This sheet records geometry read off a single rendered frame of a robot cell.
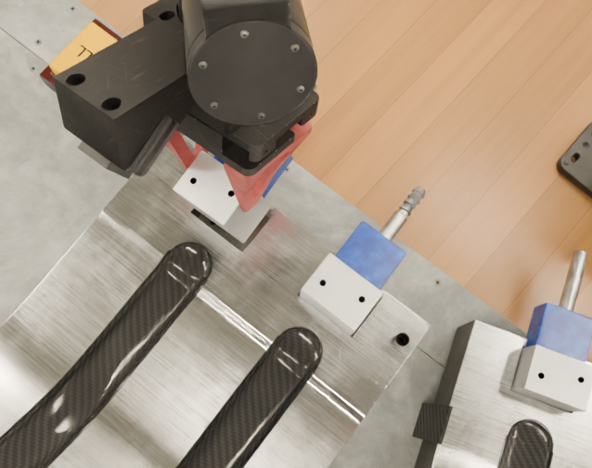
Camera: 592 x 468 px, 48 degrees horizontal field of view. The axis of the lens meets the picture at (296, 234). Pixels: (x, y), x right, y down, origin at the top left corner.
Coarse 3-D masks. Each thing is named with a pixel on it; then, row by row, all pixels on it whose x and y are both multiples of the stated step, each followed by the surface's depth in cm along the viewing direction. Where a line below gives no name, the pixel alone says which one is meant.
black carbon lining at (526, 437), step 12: (528, 420) 53; (516, 432) 53; (528, 432) 53; (540, 432) 53; (504, 444) 52; (516, 444) 53; (528, 444) 53; (540, 444) 52; (552, 444) 52; (504, 456) 52; (516, 456) 52; (528, 456) 52; (540, 456) 52; (552, 456) 52
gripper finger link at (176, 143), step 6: (174, 132) 44; (174, 138) 45; (180, 138) 45; (168, 144) 45; (174, 144) 45; (180, 144) 46; (186, 144) 46; (198, 144) 48; (174, 150) 46; (180, 150) 46; (186, 150) 47; (198, 150) 48; (204, 150) 49; (180, 156) 46; (186, 156) 47; (192, 156) 48; (186, 162) 47; (186, 168) 48
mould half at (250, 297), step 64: (128, 192) 53; (64, 256) 52; (128, 256) 52; (256, 256) 52; (320, 256) 52; (64, 320) 50; (192, 320) 50; (256, 320) 50; (320, 320) 51; (384, 320) 51; (0, 384) 48; (128, 384) 49; (192, 384) 49; (320, 384) 49; (384, 384) 49; (128, 448) 48; (320, 448) 48
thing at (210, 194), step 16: (208, 160) 48; (288, 160) 50; (192, 176) 48; (208, 176) 47; (224, 176) 47; (176, 192) 48; (192, 192) 47; (208, 192) 47; (224, 192) 47; (208, 208) 47; (224, 208) 47; (240, 208) 47; (256, 208) 49; (224, 224) 46; (240, 224) 49; (256, 224) 51; (240, 240) 51
